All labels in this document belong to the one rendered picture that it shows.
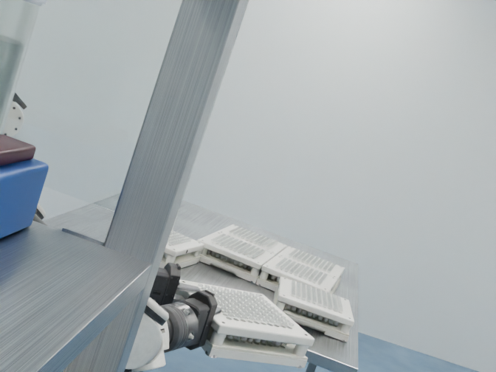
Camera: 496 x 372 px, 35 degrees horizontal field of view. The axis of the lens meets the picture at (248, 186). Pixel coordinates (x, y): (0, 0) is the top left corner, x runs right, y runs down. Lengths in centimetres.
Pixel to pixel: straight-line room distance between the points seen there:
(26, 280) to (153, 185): 21
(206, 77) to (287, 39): 478
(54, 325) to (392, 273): 534
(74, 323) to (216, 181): 505
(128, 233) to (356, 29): 487
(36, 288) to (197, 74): 30
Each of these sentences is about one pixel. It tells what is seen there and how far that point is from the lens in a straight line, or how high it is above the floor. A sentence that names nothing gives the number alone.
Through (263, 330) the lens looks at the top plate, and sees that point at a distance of 167.
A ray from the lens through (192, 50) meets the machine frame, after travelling 86.
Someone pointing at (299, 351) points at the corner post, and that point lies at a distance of 174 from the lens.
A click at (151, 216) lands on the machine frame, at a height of 138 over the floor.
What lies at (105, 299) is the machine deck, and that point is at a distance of 73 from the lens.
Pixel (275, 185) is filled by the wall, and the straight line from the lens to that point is 569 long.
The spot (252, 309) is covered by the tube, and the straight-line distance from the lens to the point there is 174.
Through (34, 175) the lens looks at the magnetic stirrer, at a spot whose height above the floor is 139.
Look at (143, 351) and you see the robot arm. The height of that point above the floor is 112.
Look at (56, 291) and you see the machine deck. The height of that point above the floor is 133.
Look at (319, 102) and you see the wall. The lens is 565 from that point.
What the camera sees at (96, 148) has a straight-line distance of 95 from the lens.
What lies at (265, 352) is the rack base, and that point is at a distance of 169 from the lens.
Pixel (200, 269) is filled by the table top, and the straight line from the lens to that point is 269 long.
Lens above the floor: 156
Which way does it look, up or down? 8 degrees down
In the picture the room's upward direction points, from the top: 19 degrees clockwise
